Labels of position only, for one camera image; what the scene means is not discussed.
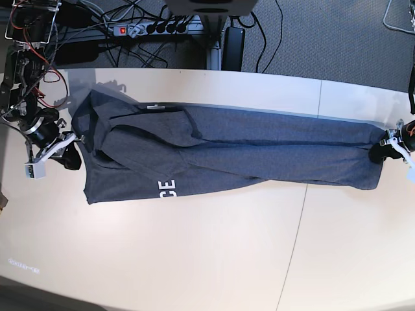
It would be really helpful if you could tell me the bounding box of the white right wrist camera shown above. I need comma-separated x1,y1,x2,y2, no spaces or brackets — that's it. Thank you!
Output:
25,161,46,179

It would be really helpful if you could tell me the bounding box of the black box under table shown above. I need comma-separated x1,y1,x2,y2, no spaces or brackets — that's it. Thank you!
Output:
55,41,100,65

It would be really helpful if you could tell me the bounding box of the black power adapter brick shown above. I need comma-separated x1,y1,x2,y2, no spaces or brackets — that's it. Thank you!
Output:
221,27,245,72

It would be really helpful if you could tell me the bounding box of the blue-grey T-shirt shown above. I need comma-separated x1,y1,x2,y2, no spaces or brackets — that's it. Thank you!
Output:
72,91,383,204

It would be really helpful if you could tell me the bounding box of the black camera mount overhead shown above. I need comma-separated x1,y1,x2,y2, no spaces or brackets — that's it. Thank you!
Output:
164,0,257,16

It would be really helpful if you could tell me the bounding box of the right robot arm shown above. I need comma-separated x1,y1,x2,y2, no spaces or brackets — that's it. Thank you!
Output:
1,1,82,179

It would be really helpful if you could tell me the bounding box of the white braided cable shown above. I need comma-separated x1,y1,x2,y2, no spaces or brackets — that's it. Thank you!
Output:
382,0,415,36

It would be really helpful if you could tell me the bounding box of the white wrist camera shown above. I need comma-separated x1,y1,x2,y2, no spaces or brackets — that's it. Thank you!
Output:
407,169,415,183
25,161,46,179

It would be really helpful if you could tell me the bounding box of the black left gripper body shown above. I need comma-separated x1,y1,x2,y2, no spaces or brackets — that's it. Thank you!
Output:
397,120,415,153

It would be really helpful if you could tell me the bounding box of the white power strip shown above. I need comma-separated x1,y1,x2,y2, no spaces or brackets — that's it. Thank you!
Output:
110,21,189,39

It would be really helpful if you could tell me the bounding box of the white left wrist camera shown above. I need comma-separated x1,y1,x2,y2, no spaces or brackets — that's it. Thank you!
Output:
407,169,415,183

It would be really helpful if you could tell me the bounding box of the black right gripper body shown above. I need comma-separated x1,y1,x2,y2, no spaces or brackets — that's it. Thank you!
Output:
24,111,60,149

